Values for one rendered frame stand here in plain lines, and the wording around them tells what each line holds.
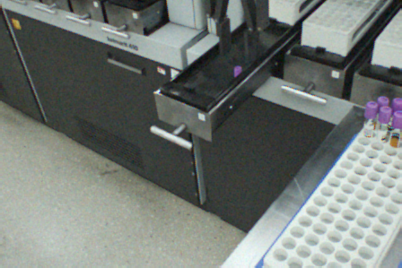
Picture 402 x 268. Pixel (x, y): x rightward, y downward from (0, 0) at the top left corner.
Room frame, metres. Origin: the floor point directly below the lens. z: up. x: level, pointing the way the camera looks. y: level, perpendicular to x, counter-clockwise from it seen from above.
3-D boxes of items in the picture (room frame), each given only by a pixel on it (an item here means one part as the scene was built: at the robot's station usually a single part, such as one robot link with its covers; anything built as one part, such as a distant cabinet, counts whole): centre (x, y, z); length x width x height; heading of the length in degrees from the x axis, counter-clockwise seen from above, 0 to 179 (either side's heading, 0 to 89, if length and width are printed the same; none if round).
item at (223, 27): (0.77, -0.06, 0.88); 0.03 x 0.01 x 0.07; 139
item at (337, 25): (0.91, -0.36, 0.83); 0.30 x 0.10 x 0.06; 139
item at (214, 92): (0.92, -0.17, 0.78); 0.73 x 0.14 x 0.09; 139
